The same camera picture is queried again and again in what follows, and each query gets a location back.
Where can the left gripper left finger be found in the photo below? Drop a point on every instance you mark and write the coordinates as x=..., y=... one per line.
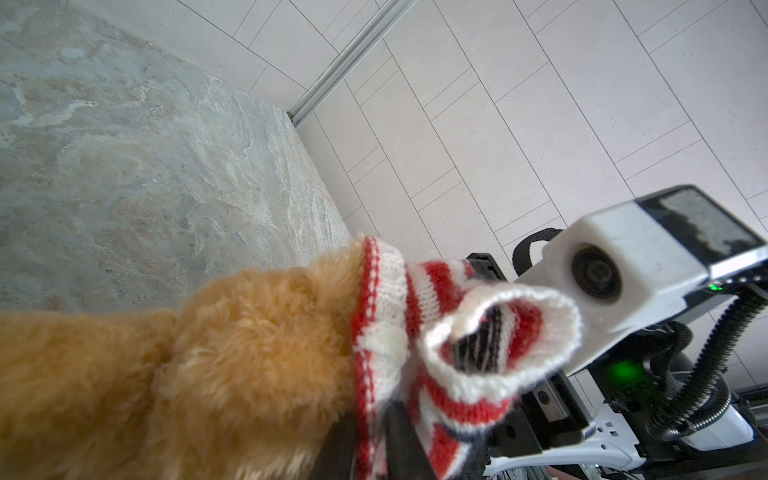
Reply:
x=337, y=457

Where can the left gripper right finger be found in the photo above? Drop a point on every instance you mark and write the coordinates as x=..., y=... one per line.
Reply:
x=405, y=456

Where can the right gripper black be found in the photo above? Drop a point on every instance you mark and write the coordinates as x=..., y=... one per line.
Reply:
x=518, y=349

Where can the red white striped sweater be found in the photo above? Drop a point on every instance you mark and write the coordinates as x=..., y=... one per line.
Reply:
x=457, y=350

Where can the brown teddy bear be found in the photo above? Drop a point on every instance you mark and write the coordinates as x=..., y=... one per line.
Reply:
x=243, y=381

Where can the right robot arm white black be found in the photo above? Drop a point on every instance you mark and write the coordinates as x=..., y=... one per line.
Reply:
x=644, y=409

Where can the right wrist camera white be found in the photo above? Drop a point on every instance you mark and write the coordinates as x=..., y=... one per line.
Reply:
x=632, y=265

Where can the right aluminium corner post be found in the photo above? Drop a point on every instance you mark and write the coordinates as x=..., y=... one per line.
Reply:
x=352, y=54

